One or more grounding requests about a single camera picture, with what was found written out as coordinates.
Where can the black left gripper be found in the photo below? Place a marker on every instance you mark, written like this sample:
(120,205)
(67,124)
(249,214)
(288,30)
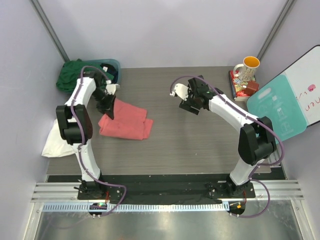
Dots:
(108,108)

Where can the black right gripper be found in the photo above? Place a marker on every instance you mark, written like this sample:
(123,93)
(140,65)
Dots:
(186,105)

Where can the pink t-shirt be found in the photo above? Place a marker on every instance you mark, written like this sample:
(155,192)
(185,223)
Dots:
(129,122)

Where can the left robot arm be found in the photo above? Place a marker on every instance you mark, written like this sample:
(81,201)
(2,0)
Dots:
(76,128)

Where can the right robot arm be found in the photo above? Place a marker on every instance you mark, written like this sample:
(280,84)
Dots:
(256,141)

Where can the dark navy t-shirt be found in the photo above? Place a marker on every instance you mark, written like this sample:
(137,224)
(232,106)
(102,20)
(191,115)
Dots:
(111,70)

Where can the red book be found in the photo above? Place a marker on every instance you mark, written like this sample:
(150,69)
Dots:
(238,87)

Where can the blue plastic bin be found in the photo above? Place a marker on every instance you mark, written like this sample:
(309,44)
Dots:
(112,62)

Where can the green t-shirt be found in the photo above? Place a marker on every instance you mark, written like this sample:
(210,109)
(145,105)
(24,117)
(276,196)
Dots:
(69,73)

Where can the small brown box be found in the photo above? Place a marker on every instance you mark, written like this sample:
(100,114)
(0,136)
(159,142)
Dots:
(251,88)

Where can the folded white t-shirt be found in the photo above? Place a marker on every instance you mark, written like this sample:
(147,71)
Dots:
(55,146)

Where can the white mug orange inside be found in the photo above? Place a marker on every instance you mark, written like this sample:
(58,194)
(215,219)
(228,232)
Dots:
(246,71)

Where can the teal folding board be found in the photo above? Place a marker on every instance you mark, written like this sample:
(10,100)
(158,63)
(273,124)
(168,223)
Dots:
(277,101)

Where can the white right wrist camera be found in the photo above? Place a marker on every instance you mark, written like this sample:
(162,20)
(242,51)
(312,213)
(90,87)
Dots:
(181,91)

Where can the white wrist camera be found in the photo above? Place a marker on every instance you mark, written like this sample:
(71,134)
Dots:
(181,91)
(111,88)

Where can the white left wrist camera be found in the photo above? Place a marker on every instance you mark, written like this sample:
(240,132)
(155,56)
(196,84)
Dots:
(111,88)

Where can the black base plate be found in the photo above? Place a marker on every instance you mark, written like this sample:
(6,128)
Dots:
(170,189)

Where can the whiteboard with black frame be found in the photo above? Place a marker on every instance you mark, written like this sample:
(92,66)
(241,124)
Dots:
(303,77)

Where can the aluminium rail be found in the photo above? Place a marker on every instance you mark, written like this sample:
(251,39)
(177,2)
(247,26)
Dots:
(62,197)

